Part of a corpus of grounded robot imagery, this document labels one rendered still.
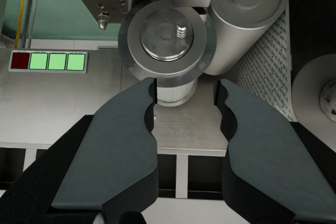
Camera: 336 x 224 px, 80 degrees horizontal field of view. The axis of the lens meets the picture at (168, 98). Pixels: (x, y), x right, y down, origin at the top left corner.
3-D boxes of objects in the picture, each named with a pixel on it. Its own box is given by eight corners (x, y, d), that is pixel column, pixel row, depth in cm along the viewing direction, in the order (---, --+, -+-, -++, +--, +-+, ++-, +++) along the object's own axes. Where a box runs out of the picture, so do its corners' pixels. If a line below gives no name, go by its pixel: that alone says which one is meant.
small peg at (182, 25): (174, 22, 25) (183, 17, 25) (174, 33, 28) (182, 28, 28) (180, 31, 25) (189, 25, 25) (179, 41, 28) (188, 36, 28)
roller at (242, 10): (286, -44, 31) (290, 30, 29) (236, 34, 56) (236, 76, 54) (207, -44, 31) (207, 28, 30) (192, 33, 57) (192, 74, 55)
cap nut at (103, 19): (107, 14, 64) (106, 27, 63) (111, 20, 68) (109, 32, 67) (96, 13, 64) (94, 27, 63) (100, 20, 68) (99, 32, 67)
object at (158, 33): (145, 4, 29) (197, 11, 28) (146, 12, 31) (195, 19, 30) (134, 53, 28) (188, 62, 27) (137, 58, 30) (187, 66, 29)
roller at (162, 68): (206, -1, 30) (206, 75, 28) (191, 59, 55) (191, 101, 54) (129, -2, 30) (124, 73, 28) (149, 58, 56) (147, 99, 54)
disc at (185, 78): (216, -6, 31) (217, 88, 29) (216, -4, 31) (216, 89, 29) (121, -7, 31) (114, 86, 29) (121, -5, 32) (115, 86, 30)
